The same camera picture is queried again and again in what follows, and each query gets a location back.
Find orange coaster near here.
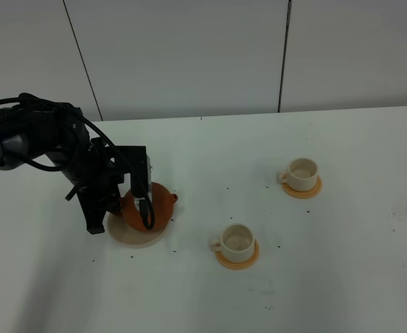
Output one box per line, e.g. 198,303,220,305
215,240,260,271

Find orange coaster far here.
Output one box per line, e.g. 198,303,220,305
281,176,322,199

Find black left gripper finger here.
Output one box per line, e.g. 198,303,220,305
80,197,106,234

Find white teacup near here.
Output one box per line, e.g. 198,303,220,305
208,224,255,264

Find beige round teapot saucer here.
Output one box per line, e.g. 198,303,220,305
107,214,169,248

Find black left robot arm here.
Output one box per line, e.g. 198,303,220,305
0,96,123,234

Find black braided cable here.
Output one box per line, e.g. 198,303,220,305
0,92,156,230

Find white teacup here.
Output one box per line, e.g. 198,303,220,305
208,224,255,264
277,158,319,192

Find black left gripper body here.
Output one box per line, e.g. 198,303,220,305
64,137,124,212

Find orange coaster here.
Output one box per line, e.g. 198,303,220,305
215,240,260,271
281,176,322,199

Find white teacup far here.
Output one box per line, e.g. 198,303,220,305
277,158,319,192

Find brown clay teapot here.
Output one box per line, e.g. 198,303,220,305
121,182,178,232

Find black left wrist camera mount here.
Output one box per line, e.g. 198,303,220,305
111,146,152,209

